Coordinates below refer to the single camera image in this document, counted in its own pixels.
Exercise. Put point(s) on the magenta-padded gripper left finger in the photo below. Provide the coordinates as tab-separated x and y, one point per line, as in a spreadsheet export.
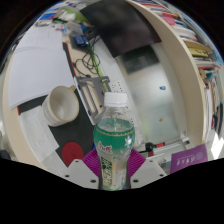
81	173

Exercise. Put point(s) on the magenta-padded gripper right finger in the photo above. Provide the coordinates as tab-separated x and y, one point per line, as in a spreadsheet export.
146	173

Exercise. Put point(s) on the green-labelled clear drink bottle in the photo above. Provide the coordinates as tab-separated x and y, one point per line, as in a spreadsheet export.
114	146

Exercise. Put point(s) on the flat round red coaster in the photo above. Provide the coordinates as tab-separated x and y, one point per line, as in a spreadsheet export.
71	152

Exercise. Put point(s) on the black desk mat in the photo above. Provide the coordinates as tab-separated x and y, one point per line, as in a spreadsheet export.
76	133

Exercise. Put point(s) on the purple pennant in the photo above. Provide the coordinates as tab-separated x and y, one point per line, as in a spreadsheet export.
188	160

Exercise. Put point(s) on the white cup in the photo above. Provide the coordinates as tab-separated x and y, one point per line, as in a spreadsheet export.
61	106

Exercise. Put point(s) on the grey metal laptop stand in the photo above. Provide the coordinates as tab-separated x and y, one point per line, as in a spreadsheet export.
91	96

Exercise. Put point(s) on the beige shelf with books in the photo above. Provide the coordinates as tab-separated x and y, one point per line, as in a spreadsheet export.
190	83

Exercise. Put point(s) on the white paper sheets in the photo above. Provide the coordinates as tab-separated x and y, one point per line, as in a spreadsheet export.
36	70

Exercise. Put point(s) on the small blue device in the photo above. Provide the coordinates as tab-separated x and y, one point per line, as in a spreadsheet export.
81	40

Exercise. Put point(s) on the black computer monitor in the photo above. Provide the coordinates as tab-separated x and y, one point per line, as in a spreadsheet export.
123	26

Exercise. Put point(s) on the white wall socket panel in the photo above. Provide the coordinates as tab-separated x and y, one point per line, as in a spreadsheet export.
116	87

